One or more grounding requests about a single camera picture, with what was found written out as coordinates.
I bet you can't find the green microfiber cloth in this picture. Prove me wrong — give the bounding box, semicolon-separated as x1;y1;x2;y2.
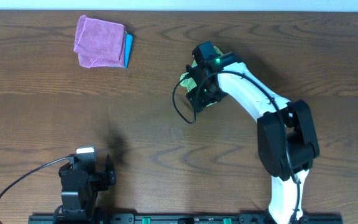
180;46;223;106

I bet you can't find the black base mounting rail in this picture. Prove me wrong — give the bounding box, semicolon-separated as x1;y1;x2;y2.
28;212;343;224

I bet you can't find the blue folded cloth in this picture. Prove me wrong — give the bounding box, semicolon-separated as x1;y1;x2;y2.
111;32;133;68

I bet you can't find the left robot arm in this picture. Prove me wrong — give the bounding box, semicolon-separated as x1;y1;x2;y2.
53;152;116;223

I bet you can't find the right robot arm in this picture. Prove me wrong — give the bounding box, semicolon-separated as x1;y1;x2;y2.
179;52;319;223

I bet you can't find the purple folded microfiber cloth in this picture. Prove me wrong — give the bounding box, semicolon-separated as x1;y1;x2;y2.
73;15;126;68

